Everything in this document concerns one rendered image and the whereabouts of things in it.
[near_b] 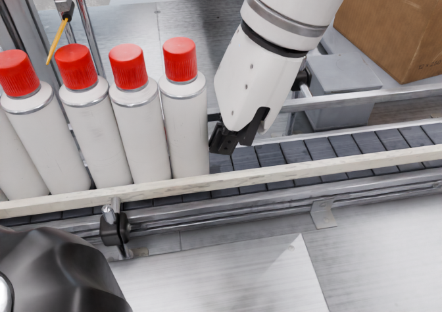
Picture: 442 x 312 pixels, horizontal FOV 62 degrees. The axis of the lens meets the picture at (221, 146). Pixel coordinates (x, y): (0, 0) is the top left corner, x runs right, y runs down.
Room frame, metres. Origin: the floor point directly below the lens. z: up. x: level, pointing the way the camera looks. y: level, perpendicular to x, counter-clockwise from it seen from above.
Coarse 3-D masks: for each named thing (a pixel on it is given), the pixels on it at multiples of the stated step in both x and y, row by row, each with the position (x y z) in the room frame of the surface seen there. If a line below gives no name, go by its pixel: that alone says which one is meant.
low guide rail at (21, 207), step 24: (264, 168) 0.30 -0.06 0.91; (288, 168) 0.30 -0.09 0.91; (312, 168) 0.30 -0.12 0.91; (336, 168) 0.31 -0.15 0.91; (360, 168) 0.32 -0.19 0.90; (72, 192) 0.27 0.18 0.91; (96, 192) 0.27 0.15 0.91; (120, 192) 0.27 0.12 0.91; (144, 192) 0.27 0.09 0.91; (168, 192) 0.27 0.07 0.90; (192, 192) 0.28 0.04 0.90; (0, 216) 0.24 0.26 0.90
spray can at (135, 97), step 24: (120, 48) 0.31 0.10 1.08; (120, 72) 0.29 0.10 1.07; (144, 72) 0.30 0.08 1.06; (120, 96) 0.29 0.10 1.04; (144, 96) 0.29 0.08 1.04; (120, 120) 0.29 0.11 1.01; (144, 120) 0.28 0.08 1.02; (144, 144) 0.28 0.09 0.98; (144, 168) 0.28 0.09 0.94; (168, 168) 0.30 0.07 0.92
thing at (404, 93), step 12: (432, 84) 0.42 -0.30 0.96; (324, 96) 0.39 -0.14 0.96; (336, 96) 0.39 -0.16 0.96; (348, 96) 0.39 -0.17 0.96; (360, 96) 0.39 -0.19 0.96; (372, 96) 0.39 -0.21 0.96; (384, 96) 0.40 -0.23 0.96; (396, 96) 0.40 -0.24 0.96; (408, 96) 0.40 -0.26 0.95; (420, 96) 0.41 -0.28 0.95; (216, 108) 0.37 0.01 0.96; (288, 108) 0.37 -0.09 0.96; (300, 108) 0.38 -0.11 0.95; (312, 108) 0.38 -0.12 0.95; (324, 108) 0.38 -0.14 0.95; (216, 120) 0.36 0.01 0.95; (72, 132) 0.33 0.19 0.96
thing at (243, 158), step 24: (264, 144) 0.38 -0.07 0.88; (288, 144) 0.38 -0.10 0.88; (312, 144) 0.38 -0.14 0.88; (336, 144) 0.38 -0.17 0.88; (360, 144) 0.38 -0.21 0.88; (384, 144) 0.38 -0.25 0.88; (408, 144) 0.38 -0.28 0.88; (432, 144) 0.38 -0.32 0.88; (216, 168) 0.33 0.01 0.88; (240, 168) 0.33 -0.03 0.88; (384, 168) 0.33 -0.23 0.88; (408, 168) 0.33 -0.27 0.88; (432, 168) 0.34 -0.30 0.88; (216, 192) 0.29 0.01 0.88; (240, 192) 0.29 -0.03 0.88; (24, 216) 0.25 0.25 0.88; (48, 216) 0.25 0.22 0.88; (72, 216) 0.25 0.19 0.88
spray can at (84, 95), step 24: (72, 48) 0.31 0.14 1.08; (72, 72) 0.29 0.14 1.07; (96, 72) 0.31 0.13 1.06; (72, 96) 0.29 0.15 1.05; (96, 96) 0.29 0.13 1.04; (72, 120) 0.29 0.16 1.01; (96, 120) 0.29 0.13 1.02; (96, 144) 0.28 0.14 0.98; (120, 144) 0.30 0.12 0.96; (96, 168) 0.28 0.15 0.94; (120, 168) 0.29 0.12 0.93
